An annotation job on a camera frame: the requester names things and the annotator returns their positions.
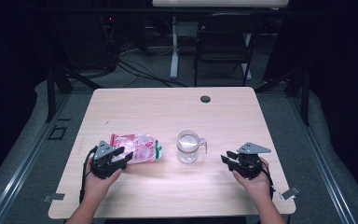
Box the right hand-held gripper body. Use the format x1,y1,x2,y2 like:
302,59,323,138
233,142,272,180

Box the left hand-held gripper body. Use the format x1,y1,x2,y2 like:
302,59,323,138
89,140,129,180

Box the pink printed plastic bag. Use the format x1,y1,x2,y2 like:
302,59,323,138
109,133,164,165

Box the clear glass jar with handle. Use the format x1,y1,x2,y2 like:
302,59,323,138
176,130,208,165

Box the person's left hand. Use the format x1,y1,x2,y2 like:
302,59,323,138
83,161,124,203

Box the person's right hand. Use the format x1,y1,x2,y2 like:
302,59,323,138
232,157,273,203

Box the grey tape tab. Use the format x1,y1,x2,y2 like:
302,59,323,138
280,186,301,201
42,192,66,203

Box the black metal stand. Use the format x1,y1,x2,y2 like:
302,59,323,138
45,65,104,124
254,65,311,127

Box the white desk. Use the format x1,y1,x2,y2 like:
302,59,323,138
151,0,290,81

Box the black folding chair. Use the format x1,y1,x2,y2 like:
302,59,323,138
193,12,264,88

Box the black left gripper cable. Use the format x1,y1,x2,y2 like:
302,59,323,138
78,147,98,204

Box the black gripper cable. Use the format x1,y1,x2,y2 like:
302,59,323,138
260,161,276,201
78,147,98,204

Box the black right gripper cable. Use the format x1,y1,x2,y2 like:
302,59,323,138
260,161,276,201

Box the metal floor rail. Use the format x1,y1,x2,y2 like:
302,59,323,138
287,92,358,224
0,92,73,224

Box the black floor cables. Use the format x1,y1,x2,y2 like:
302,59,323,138
104,46,188,89

